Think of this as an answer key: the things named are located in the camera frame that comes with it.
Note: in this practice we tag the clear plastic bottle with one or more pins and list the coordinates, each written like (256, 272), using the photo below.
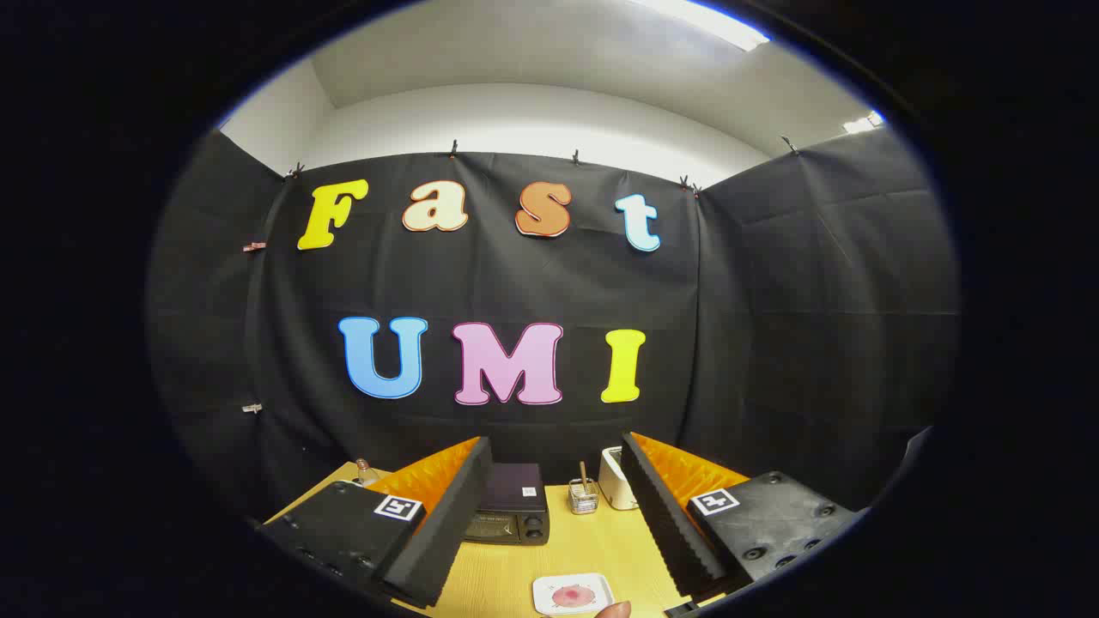
(367, 474)

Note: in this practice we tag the small ceiling light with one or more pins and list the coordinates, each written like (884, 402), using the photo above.
(863, 123)

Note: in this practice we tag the black toaster oven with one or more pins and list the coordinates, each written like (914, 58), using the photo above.
(513, 493)

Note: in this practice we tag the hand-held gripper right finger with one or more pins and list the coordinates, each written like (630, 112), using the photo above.
(665, 524)

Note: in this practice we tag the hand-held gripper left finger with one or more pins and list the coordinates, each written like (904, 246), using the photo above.
(446, 532)

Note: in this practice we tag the white square plate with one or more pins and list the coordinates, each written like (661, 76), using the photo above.
(545, 588)

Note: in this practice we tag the long ceiling light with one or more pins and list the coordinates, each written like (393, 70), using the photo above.
(713, 21)

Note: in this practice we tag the white pop-up toaster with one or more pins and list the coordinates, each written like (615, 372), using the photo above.
(614, 481)

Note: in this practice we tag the pink round meat slice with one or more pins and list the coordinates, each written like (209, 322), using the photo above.
(571, 596)

